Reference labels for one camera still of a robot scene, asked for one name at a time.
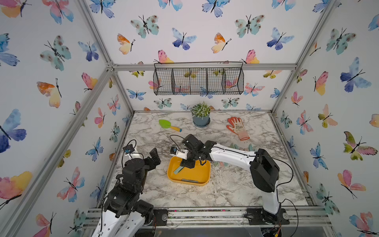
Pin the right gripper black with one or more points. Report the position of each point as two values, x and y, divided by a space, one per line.
186 164

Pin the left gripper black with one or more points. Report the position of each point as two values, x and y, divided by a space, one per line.
154 157

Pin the yellow plastic storage tray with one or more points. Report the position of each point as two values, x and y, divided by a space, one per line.
199 173

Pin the light teal folding knife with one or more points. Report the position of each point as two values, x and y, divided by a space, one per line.
178 170

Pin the grey green folding knife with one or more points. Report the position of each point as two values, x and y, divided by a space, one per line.
189 181

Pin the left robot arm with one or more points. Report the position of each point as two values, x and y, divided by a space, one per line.
123 212

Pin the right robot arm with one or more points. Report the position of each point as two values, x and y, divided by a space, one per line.
263 169

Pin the potted green plant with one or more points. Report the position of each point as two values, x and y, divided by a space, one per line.
201 114

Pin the green toy garden trowel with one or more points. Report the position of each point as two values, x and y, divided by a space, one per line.
167 124

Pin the red and pink glove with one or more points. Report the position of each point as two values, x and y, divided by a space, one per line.
236 126

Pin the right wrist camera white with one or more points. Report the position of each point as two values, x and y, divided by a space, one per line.
176 152

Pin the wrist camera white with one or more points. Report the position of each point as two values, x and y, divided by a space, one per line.
176 152
130 149

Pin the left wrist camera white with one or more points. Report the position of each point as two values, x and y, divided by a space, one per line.
130 149

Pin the black wire wall basket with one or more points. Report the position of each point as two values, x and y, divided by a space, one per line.
202 78

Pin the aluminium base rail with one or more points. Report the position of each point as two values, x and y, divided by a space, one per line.
208 217

